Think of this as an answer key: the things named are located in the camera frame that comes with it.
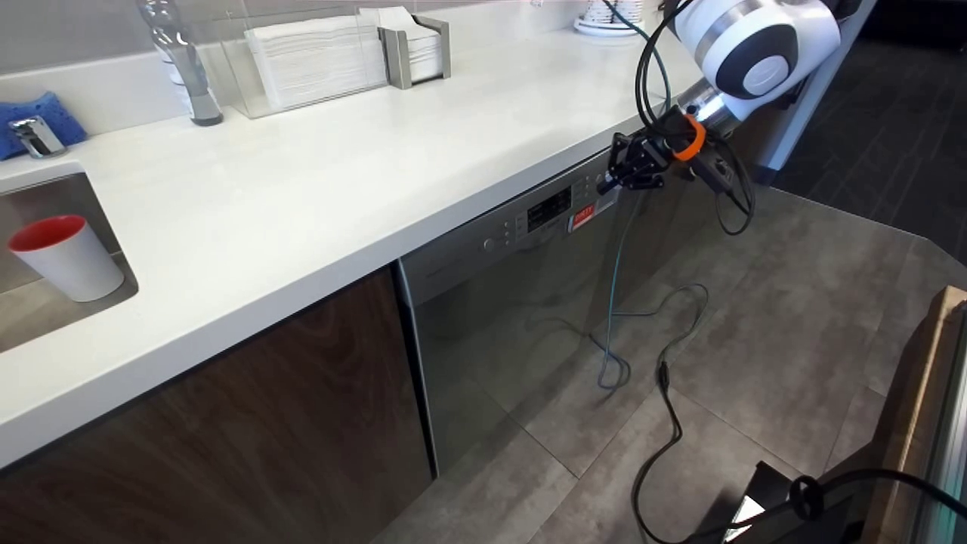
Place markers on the stainless steel sink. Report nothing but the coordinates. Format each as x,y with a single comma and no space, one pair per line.
30,304

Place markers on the white kettle base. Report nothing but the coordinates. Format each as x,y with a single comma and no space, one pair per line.
608,19

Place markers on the stainless steel dishwasher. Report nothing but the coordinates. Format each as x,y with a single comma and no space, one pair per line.
503,304

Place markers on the wooden cart frame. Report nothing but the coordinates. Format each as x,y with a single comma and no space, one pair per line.
911,419

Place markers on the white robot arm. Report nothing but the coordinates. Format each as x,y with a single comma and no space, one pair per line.
751,53

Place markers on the chrome faucet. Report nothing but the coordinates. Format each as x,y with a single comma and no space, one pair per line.
184,57

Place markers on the blue sponge cloth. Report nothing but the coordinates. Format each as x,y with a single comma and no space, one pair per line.
38,129

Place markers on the dark wood cabinet door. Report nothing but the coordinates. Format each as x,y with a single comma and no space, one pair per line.
307,434

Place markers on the red and white cup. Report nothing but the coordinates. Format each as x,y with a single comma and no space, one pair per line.
68,255

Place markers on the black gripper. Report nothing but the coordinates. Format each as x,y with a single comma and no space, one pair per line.
640,161

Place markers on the white paper towel stack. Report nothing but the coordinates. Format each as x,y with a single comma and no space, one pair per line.
307,60

